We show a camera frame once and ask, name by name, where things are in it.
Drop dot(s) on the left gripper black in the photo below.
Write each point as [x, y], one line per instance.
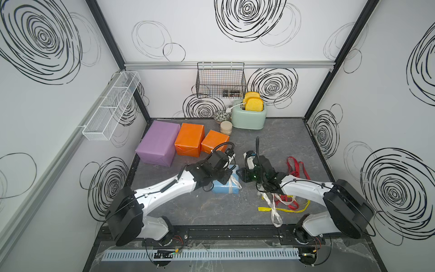
[227, 173]

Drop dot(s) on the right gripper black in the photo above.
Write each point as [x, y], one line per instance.
[244, 171]

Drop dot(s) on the blue gift box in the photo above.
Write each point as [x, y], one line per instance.
[218, 187]

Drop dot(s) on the orange box red ribbon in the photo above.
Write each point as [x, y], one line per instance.
[189, 139]

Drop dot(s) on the purple gift box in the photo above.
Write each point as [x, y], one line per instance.
[157, 146]

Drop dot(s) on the yellow ribbon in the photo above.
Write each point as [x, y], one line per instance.
[267, 209]

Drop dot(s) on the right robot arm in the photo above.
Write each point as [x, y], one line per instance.
[347, 211]

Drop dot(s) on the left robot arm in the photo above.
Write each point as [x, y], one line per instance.
[128, 215]

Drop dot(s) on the mint green toaster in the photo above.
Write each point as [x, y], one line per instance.
[243, 119]

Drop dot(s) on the small jar with beige lid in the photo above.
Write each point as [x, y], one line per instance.
[226, 127]

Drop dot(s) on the front yellow sponge toast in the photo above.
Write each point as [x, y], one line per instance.
[254, 104]

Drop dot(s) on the yellow sponge toast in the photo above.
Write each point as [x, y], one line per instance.
[250, 95]
[254, 104]

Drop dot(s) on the patterned ceramic bowl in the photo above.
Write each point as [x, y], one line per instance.
[221, 116]

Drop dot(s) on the rear yellow sponge toast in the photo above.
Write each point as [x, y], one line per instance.
[250, 95]

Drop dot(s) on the spice jars in basket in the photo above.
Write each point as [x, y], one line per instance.
[230, 93]

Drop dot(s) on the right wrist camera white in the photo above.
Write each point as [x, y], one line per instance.
[248, 159]

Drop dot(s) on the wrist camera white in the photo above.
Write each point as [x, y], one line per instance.
[248, 159]
[231, 158]

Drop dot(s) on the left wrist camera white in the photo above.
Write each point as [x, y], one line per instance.
[231, 158]

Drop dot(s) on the black wire basket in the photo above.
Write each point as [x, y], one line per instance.
[214, 77]

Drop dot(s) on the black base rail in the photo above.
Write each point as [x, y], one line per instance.
[234, 234]

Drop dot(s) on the white mesh wall shelf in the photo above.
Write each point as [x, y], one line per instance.
[115, 101]

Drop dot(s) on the grey slotted cable duct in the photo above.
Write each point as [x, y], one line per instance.
[202, 254]

